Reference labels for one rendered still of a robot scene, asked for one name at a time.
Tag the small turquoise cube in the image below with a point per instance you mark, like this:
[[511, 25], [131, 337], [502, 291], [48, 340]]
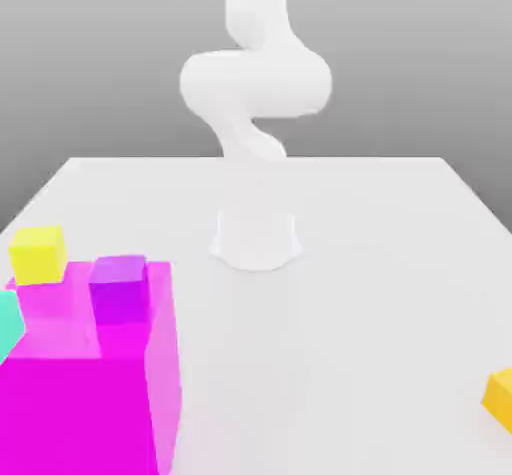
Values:
[[8, 319]]

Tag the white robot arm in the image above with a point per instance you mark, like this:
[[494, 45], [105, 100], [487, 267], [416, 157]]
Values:
[[256, 83]]

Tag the small purple cube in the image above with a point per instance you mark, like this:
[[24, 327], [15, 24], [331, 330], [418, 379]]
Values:
[[118, 297]]

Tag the large magenta box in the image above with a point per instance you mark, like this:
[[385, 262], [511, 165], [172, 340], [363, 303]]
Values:
[[80, 403]]

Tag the small yellow cube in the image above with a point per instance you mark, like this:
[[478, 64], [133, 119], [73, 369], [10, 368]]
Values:
[[38, 257]]

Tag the small orange cube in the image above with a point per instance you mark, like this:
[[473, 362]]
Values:
[[500, 399]]

